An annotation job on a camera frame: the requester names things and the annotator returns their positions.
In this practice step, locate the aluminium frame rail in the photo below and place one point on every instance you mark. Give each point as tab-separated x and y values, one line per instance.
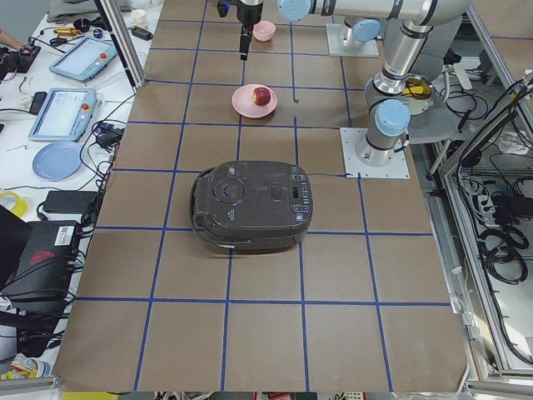
482	203

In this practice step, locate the blue teach pendant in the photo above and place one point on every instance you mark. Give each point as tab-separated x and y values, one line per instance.
64	115
85	60

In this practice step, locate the black computer case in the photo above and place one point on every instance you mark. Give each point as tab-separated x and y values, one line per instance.
37	262

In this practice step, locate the black power brick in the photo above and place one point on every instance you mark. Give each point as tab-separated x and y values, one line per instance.
67	202

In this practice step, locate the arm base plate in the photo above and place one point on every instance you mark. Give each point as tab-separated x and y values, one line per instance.
361	160
335	47

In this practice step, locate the blue teach pendant far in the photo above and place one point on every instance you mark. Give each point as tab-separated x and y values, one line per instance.
85	60

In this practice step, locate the bowl with yellow object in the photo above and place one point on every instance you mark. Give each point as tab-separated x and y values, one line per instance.
418	95

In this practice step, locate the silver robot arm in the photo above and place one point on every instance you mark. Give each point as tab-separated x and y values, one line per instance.
359	30
389	116

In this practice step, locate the yellow tape roll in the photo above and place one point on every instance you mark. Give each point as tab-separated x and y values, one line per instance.
14	203

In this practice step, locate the red apple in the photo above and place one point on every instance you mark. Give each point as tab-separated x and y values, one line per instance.
261	96

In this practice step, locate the blue teach pendant near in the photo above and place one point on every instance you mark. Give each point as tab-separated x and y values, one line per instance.
64	115

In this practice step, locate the grey chair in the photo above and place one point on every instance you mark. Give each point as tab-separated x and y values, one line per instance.
436	123

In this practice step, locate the pink plate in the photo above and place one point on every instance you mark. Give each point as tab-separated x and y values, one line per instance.
242	102

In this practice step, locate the pink bowl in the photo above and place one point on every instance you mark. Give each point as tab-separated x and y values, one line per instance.
264	31

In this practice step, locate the white paper cup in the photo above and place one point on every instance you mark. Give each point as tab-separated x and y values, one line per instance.
139	17

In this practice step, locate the dark grey rice cooker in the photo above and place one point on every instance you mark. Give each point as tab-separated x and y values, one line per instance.
252	205

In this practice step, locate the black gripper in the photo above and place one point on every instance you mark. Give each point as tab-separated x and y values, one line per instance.
248	12

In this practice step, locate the aluminium frame post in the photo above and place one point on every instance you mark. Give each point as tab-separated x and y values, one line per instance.
121	38

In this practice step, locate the light blue plate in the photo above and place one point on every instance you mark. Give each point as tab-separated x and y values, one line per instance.
57	160

